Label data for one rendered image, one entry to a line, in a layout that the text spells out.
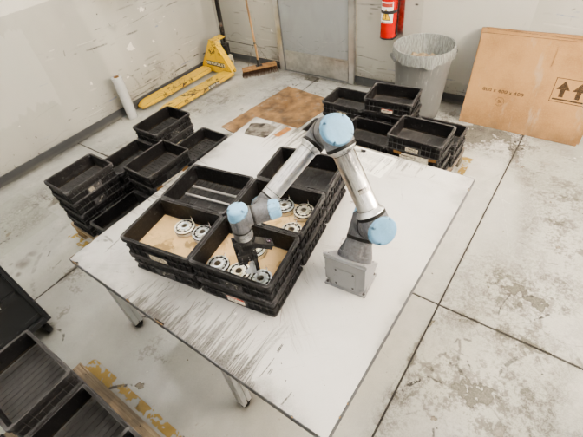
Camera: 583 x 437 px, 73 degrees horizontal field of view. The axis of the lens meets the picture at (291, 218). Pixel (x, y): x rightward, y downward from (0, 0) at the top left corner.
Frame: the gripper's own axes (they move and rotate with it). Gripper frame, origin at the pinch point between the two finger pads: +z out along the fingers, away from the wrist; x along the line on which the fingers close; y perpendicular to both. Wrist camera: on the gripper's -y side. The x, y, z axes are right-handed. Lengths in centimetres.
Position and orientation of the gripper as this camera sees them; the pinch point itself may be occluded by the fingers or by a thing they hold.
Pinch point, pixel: (258, 267)
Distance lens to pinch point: 166.3
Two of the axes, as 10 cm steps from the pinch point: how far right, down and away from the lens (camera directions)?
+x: 3.2, 6.4, -7.0
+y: -9.4, 2.9, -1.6
